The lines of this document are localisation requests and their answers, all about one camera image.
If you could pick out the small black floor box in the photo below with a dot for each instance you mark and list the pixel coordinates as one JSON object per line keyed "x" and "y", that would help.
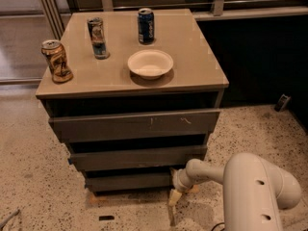
{"x": 282, "y": 103}

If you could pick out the white paper bowl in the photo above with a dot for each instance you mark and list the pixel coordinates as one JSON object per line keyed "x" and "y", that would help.
{"x": 150, "y": 64}

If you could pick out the grey top drawer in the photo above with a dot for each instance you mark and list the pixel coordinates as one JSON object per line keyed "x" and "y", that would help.
{"x": 133, "y": 126}

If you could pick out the grey middle drawer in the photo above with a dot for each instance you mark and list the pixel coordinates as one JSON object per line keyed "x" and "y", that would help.
{"x": 137, "y": 158}

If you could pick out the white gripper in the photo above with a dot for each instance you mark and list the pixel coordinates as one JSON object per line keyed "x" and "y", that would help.
{"x": 178, "y": 180}

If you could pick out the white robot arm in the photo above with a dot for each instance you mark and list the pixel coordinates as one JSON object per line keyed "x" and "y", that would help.
{"x": 254, "y": 190}

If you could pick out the grey drawer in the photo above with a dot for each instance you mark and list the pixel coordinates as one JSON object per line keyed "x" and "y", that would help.
{"x": 137, "y": 158}
{"x": 129, "y": 182}
{"x": 133, "y": 126}

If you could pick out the blue pepsi can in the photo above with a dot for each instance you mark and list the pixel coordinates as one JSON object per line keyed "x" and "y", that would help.
{"x": 146, "y": 26}

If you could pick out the grey drawer cabinet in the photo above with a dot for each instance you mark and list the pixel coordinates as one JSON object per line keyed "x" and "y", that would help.
{"x": 108, "y": 87}

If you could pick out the grey bottom drawer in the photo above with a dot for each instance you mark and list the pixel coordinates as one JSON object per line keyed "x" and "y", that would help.
{"x": 129, "y": 182}

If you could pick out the tall slim dark can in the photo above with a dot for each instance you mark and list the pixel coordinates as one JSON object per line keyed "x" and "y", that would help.
{"x": 97, "y": 38}

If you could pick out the small black floor tape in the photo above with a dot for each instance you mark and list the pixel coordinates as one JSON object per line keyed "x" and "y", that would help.
{"x": 105, "y": 218}

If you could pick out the gold brown drink can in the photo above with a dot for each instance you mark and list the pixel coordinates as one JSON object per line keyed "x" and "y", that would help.
{"x": 55, "y": 55}

